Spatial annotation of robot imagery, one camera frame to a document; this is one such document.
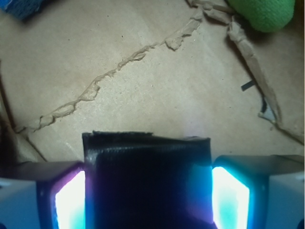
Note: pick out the brown paper bag enclosure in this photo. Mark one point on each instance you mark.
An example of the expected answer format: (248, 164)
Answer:
(157, 66)

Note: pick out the black tape-wrapped box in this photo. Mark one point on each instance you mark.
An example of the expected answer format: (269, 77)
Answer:
(137, 180)

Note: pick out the green plush toy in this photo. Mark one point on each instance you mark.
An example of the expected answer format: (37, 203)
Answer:
(265, 15)

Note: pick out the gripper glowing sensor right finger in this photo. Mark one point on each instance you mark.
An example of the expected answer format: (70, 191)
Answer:
(259, 192)

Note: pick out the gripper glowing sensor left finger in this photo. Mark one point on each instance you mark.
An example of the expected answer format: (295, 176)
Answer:
(45, 195)

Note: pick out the blue sponge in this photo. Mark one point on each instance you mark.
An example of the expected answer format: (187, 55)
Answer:
(22, 9)

